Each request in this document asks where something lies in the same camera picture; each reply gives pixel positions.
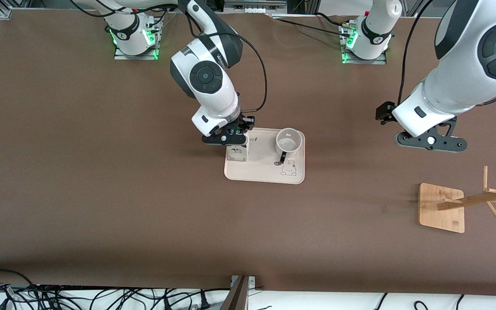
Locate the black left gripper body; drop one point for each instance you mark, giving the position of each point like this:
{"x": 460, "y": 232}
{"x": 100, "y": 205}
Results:
{"x": 385, "y": 111}

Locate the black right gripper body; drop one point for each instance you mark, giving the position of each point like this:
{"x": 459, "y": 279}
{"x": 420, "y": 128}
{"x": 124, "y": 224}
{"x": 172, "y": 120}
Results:
{"x": 242, "y": 125}

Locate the blue white milk carton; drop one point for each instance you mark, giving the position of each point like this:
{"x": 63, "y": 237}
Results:
{"x": 236, "y": 154}

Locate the white smiley face cup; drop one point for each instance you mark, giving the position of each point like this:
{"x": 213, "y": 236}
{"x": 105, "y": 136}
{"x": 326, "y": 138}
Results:
{"x": 289, "y": 144}

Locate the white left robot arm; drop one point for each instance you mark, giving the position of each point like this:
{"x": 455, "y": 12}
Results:
{"x": 467, "y": 73}

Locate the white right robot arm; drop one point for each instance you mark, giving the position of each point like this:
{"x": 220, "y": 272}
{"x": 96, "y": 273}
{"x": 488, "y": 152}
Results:
{"x": 207, "y": 77}

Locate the cream rabbit print tray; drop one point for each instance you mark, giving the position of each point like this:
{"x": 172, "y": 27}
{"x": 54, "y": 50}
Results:
{"x": 261, "y": 170}

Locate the wooden cup stand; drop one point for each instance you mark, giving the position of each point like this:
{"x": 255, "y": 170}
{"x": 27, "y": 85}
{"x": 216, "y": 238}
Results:
{"x": 439, "y": 213}

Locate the grey power strip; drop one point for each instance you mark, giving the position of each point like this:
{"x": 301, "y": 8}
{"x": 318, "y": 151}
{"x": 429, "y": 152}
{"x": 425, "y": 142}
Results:
{"x": 254, "y": 5}

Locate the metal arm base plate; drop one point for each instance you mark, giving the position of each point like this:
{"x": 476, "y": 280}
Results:
{"x": 121, "y": 56}
{"x": 381, "y": 61}

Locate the aluminium profile with bracket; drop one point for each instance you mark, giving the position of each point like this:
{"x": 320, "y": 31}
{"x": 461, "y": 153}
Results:
{"x": 238, "y": 297}

